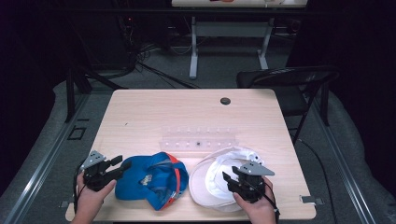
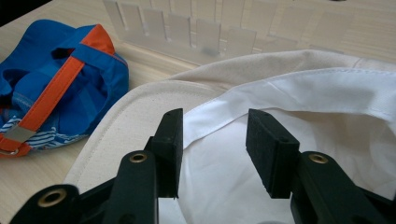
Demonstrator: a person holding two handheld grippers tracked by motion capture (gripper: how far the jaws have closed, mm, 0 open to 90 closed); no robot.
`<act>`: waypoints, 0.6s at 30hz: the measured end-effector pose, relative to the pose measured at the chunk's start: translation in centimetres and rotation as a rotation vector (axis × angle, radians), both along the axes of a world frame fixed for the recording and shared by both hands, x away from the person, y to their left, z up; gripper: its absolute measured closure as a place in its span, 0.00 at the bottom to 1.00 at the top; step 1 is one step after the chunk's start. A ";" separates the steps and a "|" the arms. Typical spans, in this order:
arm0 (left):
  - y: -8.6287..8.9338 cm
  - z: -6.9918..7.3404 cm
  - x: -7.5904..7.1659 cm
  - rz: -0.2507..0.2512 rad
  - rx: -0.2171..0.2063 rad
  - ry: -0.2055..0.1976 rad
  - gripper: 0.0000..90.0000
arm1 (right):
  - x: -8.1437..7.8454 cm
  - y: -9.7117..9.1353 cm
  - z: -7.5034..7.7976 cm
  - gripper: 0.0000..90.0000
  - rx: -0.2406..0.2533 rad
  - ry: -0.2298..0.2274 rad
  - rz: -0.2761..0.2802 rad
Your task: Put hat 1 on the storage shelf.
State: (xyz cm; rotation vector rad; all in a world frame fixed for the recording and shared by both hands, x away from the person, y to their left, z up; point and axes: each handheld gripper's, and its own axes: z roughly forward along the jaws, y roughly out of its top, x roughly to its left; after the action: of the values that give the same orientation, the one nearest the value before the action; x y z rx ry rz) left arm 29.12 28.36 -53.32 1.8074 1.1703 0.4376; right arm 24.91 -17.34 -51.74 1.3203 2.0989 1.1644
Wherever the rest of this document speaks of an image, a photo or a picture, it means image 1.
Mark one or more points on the grey metal floor rail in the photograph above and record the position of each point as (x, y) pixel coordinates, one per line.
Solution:
(40, 168)
(345, 174)

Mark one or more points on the grey tape strip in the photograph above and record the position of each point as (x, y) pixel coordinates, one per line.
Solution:
(66, 204)
(311, 200)

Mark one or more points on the dark equipment cabinet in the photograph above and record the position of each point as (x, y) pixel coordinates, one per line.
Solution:
(99, 37)

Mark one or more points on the round dark table grommet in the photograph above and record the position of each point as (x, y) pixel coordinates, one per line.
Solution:
(225, 100)

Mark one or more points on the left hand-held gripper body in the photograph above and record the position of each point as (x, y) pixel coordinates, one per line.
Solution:
(95, 177)

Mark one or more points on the black metal stand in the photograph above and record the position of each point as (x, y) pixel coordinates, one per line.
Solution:
(71, 93)

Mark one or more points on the black folding chair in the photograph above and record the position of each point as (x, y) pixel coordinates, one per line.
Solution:
(289, 99)

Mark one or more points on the person's right hand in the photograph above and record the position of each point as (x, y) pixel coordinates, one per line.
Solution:
(258, 211)

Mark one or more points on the white cap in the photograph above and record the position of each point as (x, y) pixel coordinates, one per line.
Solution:
(205, 186)

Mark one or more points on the person's left hand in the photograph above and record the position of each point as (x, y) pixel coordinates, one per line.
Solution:
(90, 200)

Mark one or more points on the blue cap with orange trim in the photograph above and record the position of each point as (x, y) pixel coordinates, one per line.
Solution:
(137, 186)

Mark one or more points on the white-legged desk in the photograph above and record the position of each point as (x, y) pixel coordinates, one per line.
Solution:
(229, 29)

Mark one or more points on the clear plastic rack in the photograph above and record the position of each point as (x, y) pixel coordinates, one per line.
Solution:
(199, 137)

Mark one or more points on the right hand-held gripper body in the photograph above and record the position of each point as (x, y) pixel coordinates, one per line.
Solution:
(249, 186)

